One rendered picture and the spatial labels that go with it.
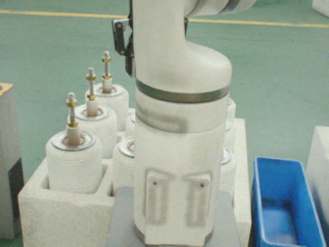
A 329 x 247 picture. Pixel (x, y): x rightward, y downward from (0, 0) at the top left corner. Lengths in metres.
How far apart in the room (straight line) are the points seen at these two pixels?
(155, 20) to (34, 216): 0.51
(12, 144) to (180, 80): 0.57
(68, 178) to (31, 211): 0.08
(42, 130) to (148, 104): 1.00
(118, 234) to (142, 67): 0.20
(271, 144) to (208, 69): 0.99
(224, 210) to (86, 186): 0.31
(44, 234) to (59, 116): 0.70
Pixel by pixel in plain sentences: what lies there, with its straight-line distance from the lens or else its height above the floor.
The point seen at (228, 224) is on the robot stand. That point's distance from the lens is 0.54.
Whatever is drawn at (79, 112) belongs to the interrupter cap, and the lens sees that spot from 0.89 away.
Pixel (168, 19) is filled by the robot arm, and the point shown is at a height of 0.55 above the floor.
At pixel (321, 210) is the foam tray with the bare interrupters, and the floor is 0.08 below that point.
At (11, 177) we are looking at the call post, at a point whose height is 0.14.
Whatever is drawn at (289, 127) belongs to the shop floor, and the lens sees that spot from 1.50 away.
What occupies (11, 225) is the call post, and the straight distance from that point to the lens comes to 0.97.
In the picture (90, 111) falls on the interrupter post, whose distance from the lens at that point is 0.88.
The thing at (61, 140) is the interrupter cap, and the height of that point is 0.25.
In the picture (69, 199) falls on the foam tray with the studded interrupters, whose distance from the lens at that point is 0.77.
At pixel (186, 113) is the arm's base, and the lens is 0.40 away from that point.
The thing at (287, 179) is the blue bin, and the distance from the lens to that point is 1.08.
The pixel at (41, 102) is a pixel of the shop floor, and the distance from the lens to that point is 1.59.
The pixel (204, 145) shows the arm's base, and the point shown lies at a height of 0.43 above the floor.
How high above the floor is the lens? 0.63
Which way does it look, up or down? 26 degrees down
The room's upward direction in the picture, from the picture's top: 3 degrees clockwise
